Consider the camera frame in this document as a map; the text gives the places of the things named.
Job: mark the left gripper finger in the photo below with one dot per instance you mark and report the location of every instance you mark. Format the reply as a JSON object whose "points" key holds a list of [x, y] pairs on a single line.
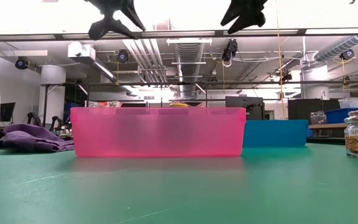
{"points": [[134, 17], [109, 22]]}

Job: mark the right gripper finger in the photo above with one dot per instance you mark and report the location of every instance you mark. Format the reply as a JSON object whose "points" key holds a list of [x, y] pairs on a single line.
{"points": [[244, 25], [231, 17]]}

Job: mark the yellow-lid glass spice jar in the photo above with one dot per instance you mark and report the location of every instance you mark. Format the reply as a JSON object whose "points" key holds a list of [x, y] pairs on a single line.
{"points": [[179, 105]]}

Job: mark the black background monitor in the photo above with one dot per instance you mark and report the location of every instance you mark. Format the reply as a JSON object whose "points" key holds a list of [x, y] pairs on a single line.
{"points": [[244, 105]]}

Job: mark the black background cabinet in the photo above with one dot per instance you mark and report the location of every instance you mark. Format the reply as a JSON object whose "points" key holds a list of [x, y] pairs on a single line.
{"points": [[309, 109]]}

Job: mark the blue plastic bin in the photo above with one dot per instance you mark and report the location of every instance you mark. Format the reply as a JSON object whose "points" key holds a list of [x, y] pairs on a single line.
{"points": [[275, 133]]}

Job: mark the pink plastic bin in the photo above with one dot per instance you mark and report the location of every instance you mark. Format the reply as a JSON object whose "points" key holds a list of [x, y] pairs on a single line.
{"points": [[157, 133]]}

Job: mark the blue storage tub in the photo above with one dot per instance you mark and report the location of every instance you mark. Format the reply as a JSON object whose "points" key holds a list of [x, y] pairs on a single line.
{"points": [[337, 115]]}

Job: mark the clear storage tub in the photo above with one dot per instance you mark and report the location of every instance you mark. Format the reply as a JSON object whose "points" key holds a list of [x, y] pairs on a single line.
{"points": [[353, 102]]}

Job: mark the small dark monitor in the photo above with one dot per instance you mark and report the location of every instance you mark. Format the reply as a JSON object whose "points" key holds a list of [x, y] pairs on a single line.
{"points": [[4, 112]]}

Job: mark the purple cloth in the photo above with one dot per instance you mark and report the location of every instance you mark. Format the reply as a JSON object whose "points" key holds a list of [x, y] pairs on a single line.
{"points": [[33, 138]]}

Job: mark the silver ceiling duct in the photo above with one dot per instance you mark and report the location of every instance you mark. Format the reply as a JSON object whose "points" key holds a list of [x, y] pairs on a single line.
{"points": [[189, 68]]}

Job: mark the corrugated silver duct pipe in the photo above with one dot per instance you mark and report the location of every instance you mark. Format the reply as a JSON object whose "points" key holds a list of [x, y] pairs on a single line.
{"points": [[340, 46]]}

